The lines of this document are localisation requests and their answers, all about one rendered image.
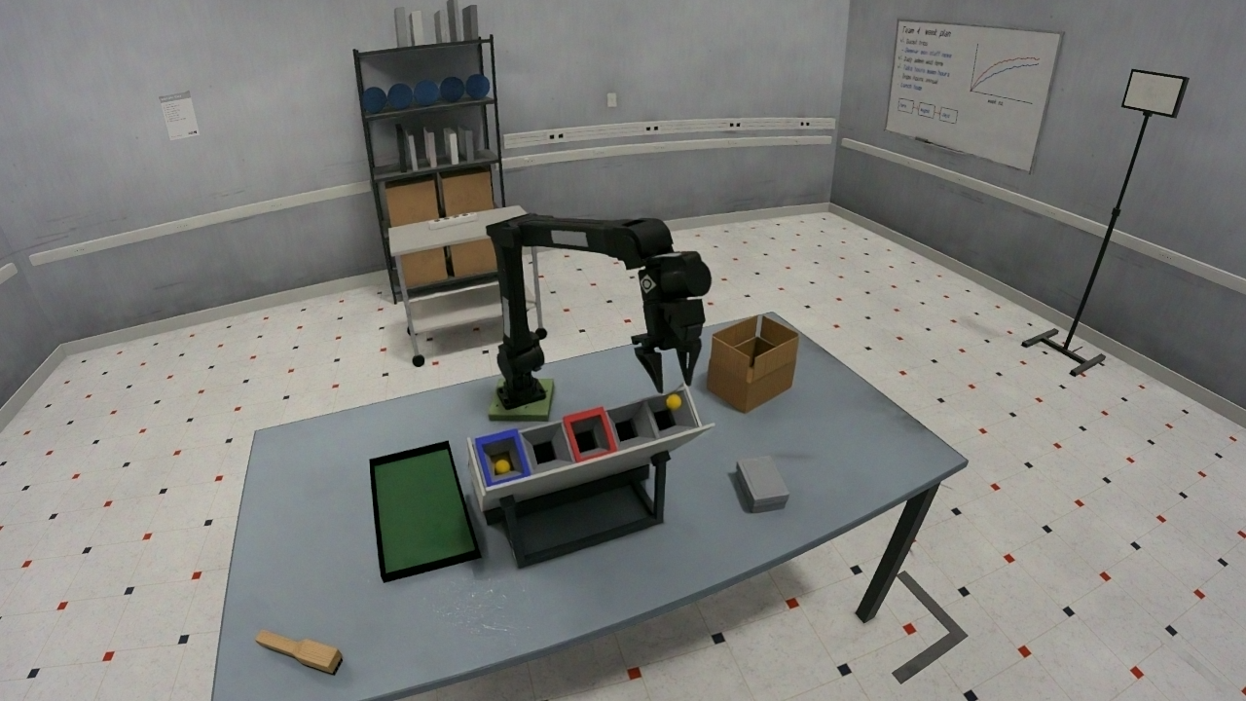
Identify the red rectangular frame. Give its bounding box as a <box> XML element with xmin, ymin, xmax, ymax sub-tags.
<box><xmin>563</xmin><ymin>406</ymin><xmax>617</xmax><ymax>463</ymax></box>

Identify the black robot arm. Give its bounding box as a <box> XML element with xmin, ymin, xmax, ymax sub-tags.
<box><xmin>486</xmin><ymin>213</ymin><xmax>711</xmax><ymax>410</ymax></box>

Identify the brown cardboard box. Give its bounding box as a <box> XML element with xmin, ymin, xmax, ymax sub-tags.
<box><xmin>706</xmin><ymin>315</ymin><xmax>799</xmax><ymax>413</ymax></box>

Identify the blue square frame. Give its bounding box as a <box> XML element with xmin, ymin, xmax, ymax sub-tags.
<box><xmin>475</xmin><ymin>428</ymin><xmax>531</xmax><ymax>487</ymax></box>

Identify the grey hinged case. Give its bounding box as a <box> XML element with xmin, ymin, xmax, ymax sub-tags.
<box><xmin>736</xmin><ymin>456</ymin><xmax>789</xmax><ymax>514</ymax></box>

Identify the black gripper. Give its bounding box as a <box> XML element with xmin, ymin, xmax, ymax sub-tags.
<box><xmin>630</xmin><ymin>332</ymin><xmax>703</xmax><ymax>393</ymax></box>

